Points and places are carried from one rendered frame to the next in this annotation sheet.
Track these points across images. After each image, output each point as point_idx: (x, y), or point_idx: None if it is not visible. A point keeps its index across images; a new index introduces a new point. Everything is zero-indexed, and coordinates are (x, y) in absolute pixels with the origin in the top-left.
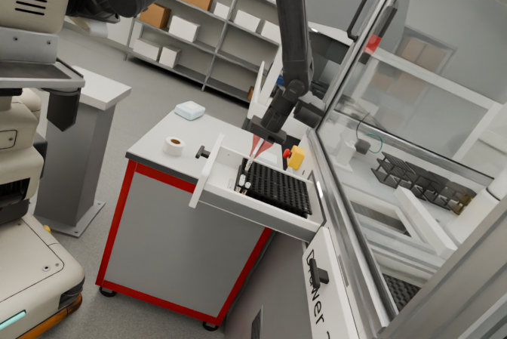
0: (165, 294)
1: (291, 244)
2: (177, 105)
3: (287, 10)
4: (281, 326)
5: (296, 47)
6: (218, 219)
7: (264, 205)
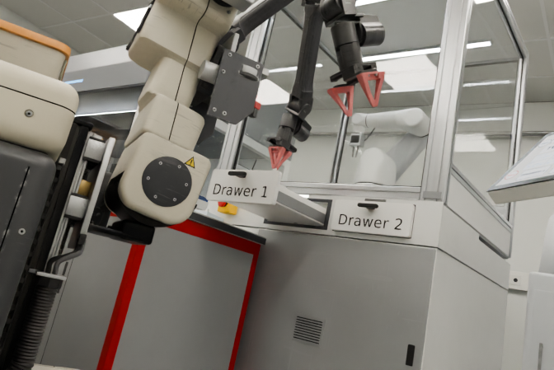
0: None
1: (296, 248)
2: None
3: (311, 62)
4: (342, 282)
5: (310, 83)
6: (219, 264)
7: (302, 197)
